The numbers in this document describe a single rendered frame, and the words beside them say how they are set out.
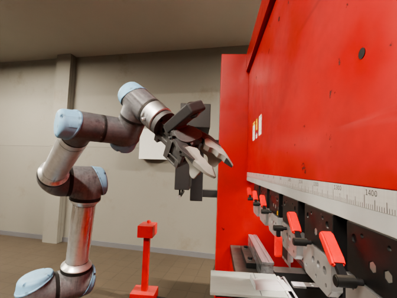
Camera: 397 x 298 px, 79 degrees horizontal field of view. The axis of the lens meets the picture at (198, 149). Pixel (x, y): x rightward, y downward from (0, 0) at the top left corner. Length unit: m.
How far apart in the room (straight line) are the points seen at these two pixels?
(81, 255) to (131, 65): 4.00
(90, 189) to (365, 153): 0.87
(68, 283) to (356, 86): 1.11
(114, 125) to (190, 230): 3.55
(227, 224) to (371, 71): 1.54
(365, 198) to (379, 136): 0.10
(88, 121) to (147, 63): 4.04
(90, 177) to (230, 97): 1.23
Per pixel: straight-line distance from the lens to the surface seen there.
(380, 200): 0.43
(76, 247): 1.11
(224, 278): 1.06
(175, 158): 0.58
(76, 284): 1.17
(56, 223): 5.12
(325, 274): 0.62
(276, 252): 0.85
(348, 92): 0.52
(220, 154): 0.56
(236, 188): 1.81
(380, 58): 0.46
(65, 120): 0.65
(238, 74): 1.94
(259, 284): 1.05
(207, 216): 4.02
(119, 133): 0.68
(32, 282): 1.14
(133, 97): 0.66
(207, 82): 4.20
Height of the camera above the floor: 1.42
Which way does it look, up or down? 4 degrees up
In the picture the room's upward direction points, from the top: 2 degrees clockwise
